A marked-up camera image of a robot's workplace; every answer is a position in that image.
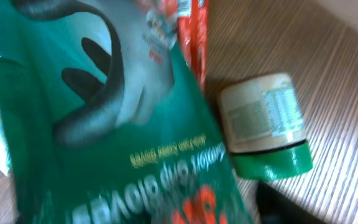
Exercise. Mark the red snack stick packet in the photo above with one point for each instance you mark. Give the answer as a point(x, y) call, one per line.
point(193, 35)

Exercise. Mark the green lid spice jar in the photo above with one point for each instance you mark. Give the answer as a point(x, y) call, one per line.
point(264, 128)

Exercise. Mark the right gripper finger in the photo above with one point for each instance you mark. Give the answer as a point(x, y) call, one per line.
point(275, 208)

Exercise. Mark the green 3M gloves package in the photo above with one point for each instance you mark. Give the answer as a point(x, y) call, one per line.
point(105, 122)

